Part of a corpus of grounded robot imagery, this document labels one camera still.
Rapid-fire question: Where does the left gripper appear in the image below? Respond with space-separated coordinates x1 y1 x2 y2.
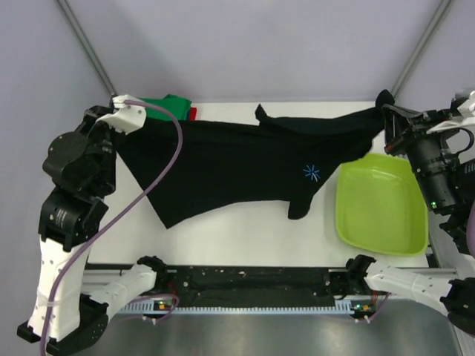
79 105 131 193

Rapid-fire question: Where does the black t-shirt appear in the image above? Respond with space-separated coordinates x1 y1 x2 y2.
117 90 394 228

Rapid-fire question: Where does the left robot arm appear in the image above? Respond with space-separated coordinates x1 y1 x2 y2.
17 99 168 355

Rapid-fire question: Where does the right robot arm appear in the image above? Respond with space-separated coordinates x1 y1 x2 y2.
346 104 474 335

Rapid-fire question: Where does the lime green plastic bin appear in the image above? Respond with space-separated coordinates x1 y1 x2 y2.
335 154 428 257

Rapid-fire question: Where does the green folded t-shirt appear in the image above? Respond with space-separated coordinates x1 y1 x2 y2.
140 94 192 121

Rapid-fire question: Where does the red folded t-shirt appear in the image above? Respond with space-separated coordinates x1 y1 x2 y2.
187 107 197 121

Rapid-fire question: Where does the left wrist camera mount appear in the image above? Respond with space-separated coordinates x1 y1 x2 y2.
96 94 146 135

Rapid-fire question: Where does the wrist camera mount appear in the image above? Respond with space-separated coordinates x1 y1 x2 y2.
427 88 474 134
96 94 146 135

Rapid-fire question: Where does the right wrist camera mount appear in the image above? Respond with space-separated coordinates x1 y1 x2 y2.
427 88 474 134

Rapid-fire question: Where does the right aluminium frame post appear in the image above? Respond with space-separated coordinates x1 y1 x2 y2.
391 0 455 98

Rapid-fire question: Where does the aluminium frame post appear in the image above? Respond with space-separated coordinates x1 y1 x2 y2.
391 0 455 98
54 0 116 95

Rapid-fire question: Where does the left aluminium frame post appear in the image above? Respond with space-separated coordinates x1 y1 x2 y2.
54 0 116 95

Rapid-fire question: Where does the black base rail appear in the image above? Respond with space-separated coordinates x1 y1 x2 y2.
163 264 357 307

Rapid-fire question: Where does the grey slotted cable duct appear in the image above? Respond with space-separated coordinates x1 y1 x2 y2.
122 298 376 315

